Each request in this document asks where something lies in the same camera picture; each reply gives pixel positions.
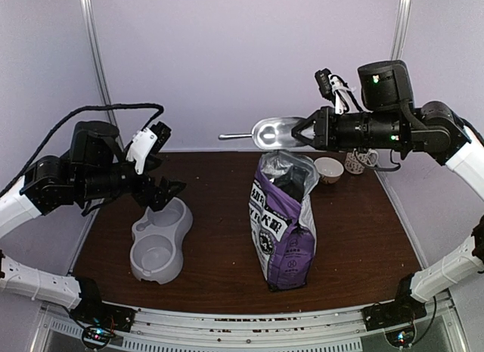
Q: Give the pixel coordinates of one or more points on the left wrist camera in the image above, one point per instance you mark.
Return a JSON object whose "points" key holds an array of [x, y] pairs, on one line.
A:
{"points": [[146, 142]]}

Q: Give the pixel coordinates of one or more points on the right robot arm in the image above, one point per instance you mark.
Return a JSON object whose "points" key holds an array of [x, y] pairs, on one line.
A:
{"points": [[389, 120]]}

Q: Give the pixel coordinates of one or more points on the grey double pet bowl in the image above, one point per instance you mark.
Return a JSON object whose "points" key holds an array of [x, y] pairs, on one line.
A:
{"points": [[156, 254]]}

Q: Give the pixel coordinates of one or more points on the metal food scoop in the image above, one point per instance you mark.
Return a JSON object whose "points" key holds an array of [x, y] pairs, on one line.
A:
{"points": [[270, 134]]}

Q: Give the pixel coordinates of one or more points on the aluminium front rail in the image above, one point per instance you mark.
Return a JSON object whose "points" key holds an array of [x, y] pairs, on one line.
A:
{"points": [[341, 329]]}

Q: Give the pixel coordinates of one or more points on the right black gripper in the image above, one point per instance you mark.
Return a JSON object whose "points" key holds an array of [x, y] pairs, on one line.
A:
{"points": [[325, 138]]}

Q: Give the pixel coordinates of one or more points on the patterned mug yellow inside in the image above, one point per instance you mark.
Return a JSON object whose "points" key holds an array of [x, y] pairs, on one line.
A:
{"points": [[357, 162]]}

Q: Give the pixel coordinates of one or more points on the white ceramic bowl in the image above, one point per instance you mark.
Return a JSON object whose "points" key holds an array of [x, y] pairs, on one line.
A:
{"points": [[330, 170]]}

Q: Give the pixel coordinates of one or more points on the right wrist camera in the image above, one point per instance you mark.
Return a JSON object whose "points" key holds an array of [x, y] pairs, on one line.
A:
{"points": [[335, 90]]}

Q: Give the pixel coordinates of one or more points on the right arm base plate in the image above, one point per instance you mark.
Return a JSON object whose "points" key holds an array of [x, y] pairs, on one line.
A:
{"points": [[392, 313]]}

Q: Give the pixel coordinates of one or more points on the right aluminium corner post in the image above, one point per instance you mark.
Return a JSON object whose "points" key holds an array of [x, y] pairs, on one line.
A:
{"points": [[401, 29]]}

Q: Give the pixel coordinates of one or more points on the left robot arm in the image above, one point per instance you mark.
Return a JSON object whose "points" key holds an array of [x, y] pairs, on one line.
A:
{"points": [[94, 168]]}

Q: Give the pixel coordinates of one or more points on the purple puppy food bag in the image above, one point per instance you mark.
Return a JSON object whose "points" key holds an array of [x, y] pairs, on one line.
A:
{"points": [[281, 218]]}

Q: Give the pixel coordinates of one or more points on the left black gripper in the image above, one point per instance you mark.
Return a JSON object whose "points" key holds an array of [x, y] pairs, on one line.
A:
{"points": [[158, 199]]}

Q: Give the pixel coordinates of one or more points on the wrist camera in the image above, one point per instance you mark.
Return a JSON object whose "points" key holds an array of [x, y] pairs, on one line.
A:
{"points": [[335, 90], [146, 142]]}

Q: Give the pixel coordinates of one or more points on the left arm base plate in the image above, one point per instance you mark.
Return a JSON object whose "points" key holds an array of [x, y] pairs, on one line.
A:
{"points": [[93, 311]]}

